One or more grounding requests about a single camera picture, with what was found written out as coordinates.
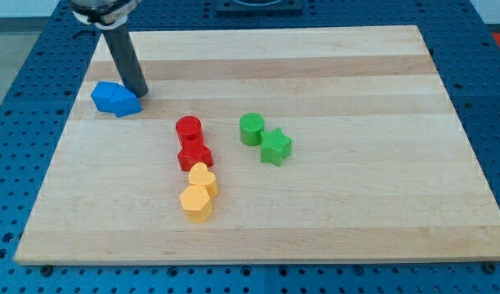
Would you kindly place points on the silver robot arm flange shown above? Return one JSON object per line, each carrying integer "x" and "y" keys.
{"x": 104, "y": 14}

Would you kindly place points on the green cylinder block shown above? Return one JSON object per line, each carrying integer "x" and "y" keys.
{"x": 250, "y": 127}

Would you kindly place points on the green star block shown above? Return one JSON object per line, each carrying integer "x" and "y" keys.
{"x": 275, "y": 146}

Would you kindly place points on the light wooden board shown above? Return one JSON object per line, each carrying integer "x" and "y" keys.
{"x": 380, "y": 171}

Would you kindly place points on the red star block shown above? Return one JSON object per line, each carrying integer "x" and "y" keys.
{"x": 192, "y": 152}

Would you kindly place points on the yellow heart block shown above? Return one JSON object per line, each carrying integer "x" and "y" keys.
{"x": 200, "y": 175}

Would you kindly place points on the red cylinder block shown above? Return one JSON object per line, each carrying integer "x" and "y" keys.
{"x": 189, "y": 128}

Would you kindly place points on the yellow pentagon block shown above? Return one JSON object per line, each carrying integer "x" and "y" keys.
{"x": 196, "y": 202}

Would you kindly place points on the blue pentagon block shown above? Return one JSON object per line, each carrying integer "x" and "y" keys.
{"x": 123, "y": 102}

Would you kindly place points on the blue cube block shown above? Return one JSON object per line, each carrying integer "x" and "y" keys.
{"x": 104, "y": 96}

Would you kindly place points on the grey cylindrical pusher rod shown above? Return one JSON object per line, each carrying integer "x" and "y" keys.
{"x": 124, "y": 55}

